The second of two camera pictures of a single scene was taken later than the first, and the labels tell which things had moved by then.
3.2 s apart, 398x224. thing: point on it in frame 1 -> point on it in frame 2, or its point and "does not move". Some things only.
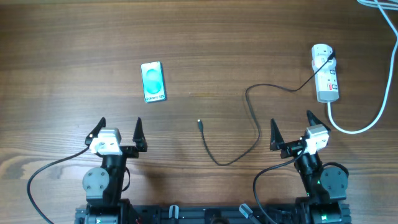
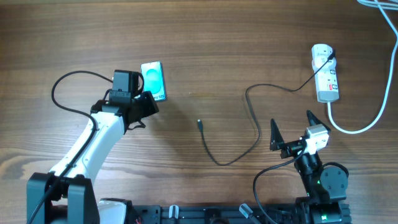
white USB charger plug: [319, 60] does not move
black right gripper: [277, 142] does not move
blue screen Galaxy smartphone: [153, 81] does not move
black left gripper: [130, 151] -> [150, 107]
